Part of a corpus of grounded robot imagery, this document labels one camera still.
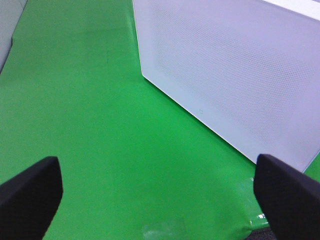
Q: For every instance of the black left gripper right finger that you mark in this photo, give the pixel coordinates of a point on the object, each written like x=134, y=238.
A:
x=289, y=199

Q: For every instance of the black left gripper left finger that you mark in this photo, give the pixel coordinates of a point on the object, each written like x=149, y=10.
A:
x=30, y=200

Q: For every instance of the white microwave door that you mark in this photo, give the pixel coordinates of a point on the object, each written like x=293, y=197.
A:
x=247, y=69

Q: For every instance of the green table mat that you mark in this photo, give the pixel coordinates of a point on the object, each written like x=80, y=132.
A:
x=135, y=164

